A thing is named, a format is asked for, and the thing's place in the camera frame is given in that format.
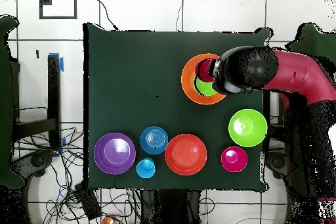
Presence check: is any small green bowl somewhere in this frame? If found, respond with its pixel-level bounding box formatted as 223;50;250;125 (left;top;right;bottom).
193;75;219;97

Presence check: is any pink cup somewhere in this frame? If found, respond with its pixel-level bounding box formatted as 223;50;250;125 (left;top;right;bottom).
195;58;217;83

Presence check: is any pink bowl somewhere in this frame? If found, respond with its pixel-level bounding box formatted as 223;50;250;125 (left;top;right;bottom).
220;146;249;173

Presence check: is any blue bowl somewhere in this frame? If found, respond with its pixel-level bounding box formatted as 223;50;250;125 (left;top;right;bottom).
139;125;169;155

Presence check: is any large orange bowl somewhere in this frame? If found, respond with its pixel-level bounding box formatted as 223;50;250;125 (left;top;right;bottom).
180;53;227;106

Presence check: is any red bowl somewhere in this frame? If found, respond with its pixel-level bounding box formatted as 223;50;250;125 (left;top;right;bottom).
164;133;208;177

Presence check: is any dark green tablecloth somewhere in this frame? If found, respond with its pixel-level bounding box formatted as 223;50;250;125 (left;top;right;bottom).
83;22;271;192

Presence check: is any blue cup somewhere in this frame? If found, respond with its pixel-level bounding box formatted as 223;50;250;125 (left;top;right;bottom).
135;157;156;179

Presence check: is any purple bowl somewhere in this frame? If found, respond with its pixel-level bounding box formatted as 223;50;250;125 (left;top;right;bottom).
93;132;137;175

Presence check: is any large green bowl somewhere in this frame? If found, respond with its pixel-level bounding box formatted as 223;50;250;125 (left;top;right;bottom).
228;108;268;148

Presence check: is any blue tape strip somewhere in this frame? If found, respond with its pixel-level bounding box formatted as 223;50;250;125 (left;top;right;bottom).
48;52;64;72

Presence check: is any black metal stand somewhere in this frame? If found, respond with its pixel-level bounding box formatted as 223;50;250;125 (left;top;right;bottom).
11;54;62;151

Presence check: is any grey chair base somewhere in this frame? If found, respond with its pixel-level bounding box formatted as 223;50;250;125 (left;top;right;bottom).
10;149;56;179
264;151;289;180

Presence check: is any green clothed side table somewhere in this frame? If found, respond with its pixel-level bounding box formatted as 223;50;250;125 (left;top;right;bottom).
284;22;336;64
0;15;26;189

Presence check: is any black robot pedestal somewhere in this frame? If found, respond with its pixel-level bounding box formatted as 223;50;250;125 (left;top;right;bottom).
140;189;203;224

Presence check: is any black camera cable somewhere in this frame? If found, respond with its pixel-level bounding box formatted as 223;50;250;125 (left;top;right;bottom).
93;0;119;32

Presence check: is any black cable tangle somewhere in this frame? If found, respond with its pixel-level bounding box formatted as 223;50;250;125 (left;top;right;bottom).
15;126;142;224

